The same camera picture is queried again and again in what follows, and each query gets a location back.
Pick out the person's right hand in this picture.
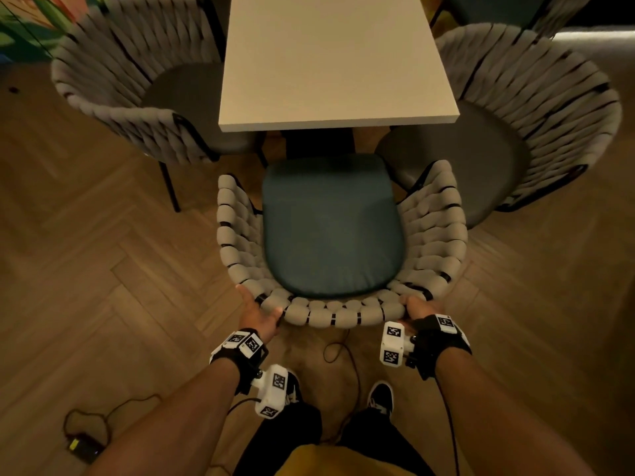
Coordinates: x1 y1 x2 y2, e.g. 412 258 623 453
399 296 445 335

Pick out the person's black shoe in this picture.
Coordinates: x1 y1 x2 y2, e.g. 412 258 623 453
366 380 396 417
285 370 304 405

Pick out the black white wrist camera rig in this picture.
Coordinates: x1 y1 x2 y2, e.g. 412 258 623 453
209 327 291 420
379 313 472 381

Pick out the grey cushion woven chair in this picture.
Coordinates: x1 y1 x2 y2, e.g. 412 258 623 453
50 0 269 214
374 22 624 229

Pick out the white table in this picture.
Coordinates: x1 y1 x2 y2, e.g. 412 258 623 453
218 0 461 160

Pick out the person's right forearm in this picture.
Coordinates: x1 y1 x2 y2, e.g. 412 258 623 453
434 346 596 476

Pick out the person's yellow shirt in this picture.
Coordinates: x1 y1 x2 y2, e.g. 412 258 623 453
275 443 417 476

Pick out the person's left hand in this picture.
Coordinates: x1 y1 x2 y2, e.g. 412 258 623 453
235 284 284 345

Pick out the looped black floor cable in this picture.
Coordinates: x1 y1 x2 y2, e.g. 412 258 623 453
322 329 363 442

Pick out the black adapter cable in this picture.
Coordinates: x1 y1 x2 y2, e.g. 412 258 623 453
62 393 162 442

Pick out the person's right black shoe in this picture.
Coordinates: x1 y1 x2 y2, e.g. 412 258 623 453
366 380 396 417

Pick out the person's left black shoe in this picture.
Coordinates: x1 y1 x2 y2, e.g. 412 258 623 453
285 370 304 405

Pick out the person's left forearm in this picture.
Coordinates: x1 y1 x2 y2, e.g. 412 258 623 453
84 356 241 476

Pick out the teal cushion woven chair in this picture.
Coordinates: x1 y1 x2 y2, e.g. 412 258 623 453
216 153 470 329
429 0 596 40

